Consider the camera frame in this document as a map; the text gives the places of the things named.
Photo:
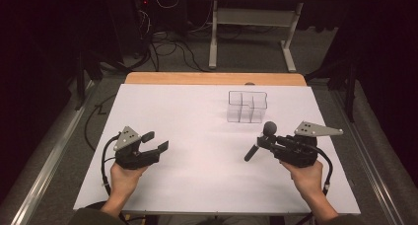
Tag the person's left hand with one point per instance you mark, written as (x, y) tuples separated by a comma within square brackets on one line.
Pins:
[(124, 182)]

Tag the aluminium floor rail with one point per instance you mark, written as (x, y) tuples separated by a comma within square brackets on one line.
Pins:
[(49, 172), (371, 165)]

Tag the black microphone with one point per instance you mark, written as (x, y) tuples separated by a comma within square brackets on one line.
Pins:
[(270, 129)]

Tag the white table cover sheet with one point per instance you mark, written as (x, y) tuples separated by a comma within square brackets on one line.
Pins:
[(203, 172)]

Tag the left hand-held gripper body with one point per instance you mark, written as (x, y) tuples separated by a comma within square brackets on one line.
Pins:
[(131, 152)]

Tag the black metal stand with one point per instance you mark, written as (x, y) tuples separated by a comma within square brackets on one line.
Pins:
[(350, 87), (80, 83)]

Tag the clear plastic compartment organizer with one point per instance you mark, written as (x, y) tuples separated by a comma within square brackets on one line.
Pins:
[(246, 108)]

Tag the white metal desk frame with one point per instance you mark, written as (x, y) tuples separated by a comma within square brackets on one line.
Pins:
[(253, 17)]

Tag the person's right hand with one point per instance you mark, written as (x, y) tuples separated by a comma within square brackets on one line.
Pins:
[(307, 179)]

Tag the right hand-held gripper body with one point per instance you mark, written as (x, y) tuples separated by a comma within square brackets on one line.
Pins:
[(299, 151)]

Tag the wooden table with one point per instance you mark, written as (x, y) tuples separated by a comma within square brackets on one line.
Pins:
[(213, 78)]

